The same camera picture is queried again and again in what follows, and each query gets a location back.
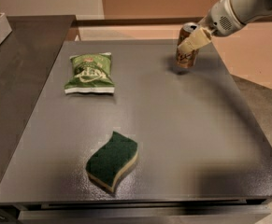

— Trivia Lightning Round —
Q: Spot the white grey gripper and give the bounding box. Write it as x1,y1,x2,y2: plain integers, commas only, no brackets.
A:
177,0,246,55

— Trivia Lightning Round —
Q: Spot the orange soda can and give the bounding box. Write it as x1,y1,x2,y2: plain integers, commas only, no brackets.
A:
176,22,198,68

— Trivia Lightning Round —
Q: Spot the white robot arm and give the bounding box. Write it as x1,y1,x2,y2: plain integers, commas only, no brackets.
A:
178,0,272,54

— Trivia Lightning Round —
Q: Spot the green jalapeno chip bag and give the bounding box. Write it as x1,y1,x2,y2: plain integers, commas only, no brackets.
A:
64,52,115,94

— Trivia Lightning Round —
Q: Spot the green and yellow sponge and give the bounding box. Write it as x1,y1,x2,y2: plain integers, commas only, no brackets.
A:
85,132,138,192

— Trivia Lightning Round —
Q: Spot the dark side counter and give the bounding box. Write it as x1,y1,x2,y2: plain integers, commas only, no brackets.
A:
0,15,76,182

